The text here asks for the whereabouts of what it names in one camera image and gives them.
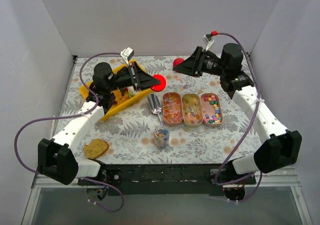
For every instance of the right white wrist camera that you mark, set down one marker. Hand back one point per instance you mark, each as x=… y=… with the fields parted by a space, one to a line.
x=208 y=39

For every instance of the metal scoop spoon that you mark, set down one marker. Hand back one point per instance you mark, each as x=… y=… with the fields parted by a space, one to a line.
x=155 y=106

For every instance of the red apple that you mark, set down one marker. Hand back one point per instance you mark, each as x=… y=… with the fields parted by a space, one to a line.
x=178 y=61

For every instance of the yellow plastic basket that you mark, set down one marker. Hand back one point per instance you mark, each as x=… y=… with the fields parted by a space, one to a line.
x=121 y=102

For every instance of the tray of pale jelly candies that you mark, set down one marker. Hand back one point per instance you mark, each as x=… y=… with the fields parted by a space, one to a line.
x=192 y=110

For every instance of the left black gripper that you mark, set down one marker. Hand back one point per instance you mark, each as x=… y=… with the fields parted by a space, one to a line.
x=135 y=76

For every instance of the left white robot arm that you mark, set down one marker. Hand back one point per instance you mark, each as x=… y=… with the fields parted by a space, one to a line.
x=55 y=157

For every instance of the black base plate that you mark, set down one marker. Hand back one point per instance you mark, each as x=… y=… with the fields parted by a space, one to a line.
x=161 y=179

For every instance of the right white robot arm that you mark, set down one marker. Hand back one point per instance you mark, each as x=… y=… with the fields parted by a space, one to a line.
x=279 y=146

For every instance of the clear glass jar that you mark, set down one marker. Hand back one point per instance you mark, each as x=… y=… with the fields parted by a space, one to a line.
x=161 y=136

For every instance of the floral table mat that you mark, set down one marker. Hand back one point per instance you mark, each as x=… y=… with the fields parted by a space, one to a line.
x=130 y=133

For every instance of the tray of star candies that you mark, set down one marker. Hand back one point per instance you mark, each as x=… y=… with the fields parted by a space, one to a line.
x=211 y=110

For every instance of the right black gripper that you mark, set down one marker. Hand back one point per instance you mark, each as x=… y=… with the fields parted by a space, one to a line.
x=198 y=63

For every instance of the bread slice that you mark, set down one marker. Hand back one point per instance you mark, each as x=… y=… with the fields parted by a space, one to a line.
x=95 y=148

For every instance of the red jar lid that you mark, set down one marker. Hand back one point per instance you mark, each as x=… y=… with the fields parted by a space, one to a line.
x=159 y=87

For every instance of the aluminium frame rail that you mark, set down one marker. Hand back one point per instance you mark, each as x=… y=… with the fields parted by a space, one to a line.
x=284 y=177

